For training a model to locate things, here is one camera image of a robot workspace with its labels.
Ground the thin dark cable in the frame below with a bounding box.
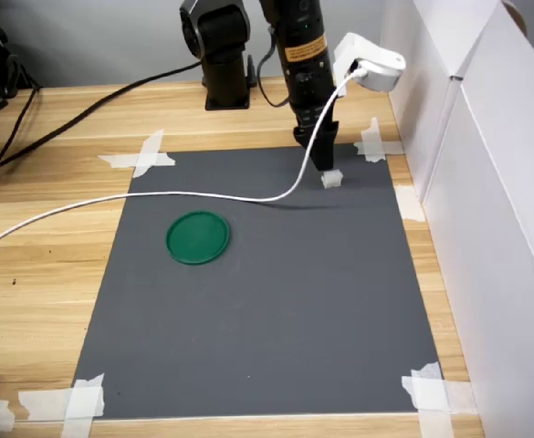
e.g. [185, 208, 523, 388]
[0, 86, 40, 178]

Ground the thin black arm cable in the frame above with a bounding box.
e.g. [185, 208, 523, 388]
[256, 25, 291, 109]

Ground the thick black cable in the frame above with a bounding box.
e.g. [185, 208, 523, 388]
[0, 62, 203, 180]

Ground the white partition panel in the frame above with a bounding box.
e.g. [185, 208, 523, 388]
[421, 0, 534, 438]
[378, 0, 508, 204]

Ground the brown cardboard roll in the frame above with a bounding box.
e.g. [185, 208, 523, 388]
[502, 0, 529, 38]

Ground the round green lid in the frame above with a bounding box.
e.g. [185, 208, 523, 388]
[164, 209, 232, 266]

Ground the white camera cable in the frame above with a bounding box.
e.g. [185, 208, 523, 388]
[0, 67, 369, 259]

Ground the dark grey mat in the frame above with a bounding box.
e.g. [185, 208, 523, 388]
[71, 142, 445, 421]

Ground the small white plastic terminal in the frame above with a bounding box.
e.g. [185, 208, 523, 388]
[320, 169, 344, 190]

